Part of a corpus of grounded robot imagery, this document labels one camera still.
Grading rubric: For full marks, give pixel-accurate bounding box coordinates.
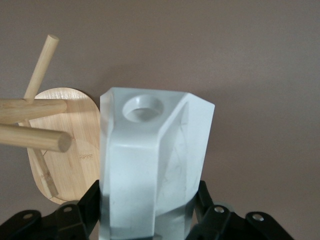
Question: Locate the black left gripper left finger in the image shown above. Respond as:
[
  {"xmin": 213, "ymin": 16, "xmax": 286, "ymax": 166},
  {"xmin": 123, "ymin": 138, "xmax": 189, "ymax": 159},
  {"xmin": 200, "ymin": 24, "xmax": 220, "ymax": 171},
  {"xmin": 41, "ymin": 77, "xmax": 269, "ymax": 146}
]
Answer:
[{"xmin": 0, "ymin": 178, "xmax": 101, "ymax": 240}]

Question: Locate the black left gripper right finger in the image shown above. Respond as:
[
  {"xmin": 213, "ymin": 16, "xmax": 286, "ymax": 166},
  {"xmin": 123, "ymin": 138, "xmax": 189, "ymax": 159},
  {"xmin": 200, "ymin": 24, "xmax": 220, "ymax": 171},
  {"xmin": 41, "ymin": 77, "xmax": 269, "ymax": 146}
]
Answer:
[{"xmin": 191, "ymin": 179, "xmax": 302, "ymax": 240}]

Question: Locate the white faceted plastic cup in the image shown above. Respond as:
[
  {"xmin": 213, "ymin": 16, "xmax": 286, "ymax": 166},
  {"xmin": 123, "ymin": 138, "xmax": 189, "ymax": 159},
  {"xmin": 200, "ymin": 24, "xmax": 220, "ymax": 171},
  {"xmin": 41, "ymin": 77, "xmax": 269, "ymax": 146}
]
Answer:
[{"xmin": 99, "ymin": 86, "xmax": 216, "ymax": 240}]

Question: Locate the wooden cup rack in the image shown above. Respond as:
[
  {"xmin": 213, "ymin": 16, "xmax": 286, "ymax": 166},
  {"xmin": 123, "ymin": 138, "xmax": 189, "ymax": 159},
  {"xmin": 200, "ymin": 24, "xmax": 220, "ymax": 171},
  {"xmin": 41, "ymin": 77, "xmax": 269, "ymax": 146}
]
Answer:
[{"xmin": 0, "ymin": 34, "xmax": 102, "ymax": 206}]

